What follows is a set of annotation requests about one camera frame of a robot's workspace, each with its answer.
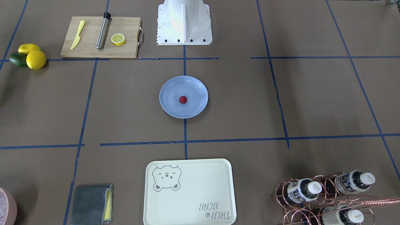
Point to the red strawberry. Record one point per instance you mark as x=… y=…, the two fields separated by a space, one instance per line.
x=183 y=99

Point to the pink bowl of ice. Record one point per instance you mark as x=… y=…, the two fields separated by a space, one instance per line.
x=8 y=208

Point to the yellow plastic knife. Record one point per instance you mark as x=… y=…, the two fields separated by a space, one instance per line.
x=77 y=37

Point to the elongated yellow lemon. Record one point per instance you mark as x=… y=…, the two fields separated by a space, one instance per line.
x=25 y=49

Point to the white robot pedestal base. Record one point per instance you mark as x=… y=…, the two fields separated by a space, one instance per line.
x=183 y=22

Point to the copper wire bottle rack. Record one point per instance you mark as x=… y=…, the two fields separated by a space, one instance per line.
x=303 y=213

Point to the round yellow lemon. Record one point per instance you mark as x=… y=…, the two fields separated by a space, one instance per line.
x=36 y=59

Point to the green avocado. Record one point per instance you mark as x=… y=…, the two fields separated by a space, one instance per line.
x=18 y=59

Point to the tea bottle white cap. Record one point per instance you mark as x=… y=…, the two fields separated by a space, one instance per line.
x=303 y=190

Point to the cream bear tray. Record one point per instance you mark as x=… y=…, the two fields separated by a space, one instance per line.
x=189 y=192

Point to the grey yellow folded cloth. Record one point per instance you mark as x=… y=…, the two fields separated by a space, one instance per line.
x=93 y=205

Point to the lemon half slice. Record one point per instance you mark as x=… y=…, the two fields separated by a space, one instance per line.
x=118 y=39

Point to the blue plate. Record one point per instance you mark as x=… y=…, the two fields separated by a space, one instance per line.
x=195 y=91

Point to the wooden cutting board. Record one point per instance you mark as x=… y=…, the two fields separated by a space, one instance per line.
x=86 y=38

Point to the steel muddler black tip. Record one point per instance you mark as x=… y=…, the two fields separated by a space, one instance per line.
x=104 y=30

